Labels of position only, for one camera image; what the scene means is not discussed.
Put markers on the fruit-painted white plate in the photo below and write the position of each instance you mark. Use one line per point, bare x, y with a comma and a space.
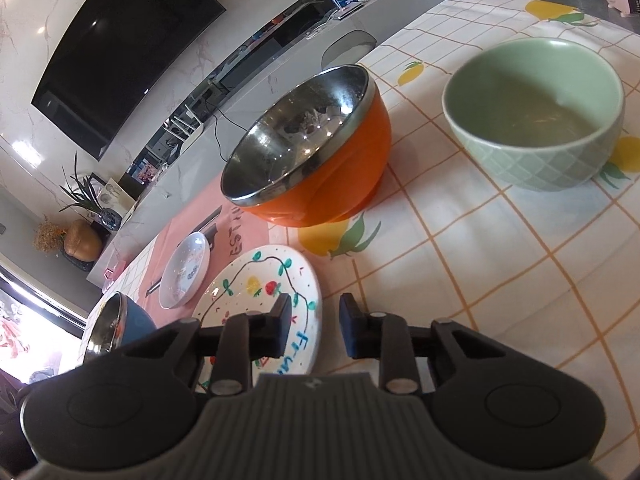
250, 280

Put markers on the white picture frame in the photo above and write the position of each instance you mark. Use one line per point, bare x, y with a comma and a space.
116, 194

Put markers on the lemon checked tablecloth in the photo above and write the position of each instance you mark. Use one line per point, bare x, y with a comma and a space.
500, 260

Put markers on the white television cabinet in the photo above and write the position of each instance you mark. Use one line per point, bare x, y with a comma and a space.
250, 105

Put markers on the green ceramic bowl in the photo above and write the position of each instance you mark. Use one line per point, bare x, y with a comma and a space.
545, 150

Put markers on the small pink photo frame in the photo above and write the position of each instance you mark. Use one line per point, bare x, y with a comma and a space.
146, 172

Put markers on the blue steel-lined bowl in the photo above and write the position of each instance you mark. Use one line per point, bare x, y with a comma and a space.
136, 321

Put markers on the small white plate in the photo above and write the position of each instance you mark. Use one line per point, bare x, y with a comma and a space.
182, 270

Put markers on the green plant in patterned vase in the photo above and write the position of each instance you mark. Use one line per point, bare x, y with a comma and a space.
82, 192

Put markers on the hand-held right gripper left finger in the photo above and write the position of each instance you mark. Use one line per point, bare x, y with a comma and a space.
283, 312

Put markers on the black wall television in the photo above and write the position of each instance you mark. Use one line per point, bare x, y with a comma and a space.
125, 50

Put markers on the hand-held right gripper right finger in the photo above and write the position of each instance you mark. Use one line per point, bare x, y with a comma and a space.
350, 322

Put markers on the dried flower bunch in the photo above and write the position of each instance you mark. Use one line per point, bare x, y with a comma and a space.
47, 235

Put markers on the orange steel-lined bowl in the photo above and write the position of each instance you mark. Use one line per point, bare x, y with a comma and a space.
345, 170

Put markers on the white router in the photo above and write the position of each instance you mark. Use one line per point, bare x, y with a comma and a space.
186, 127

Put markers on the golden round vase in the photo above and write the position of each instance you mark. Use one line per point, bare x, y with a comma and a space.
82, 240

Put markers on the round grey stool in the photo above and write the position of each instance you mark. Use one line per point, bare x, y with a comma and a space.
350, 45

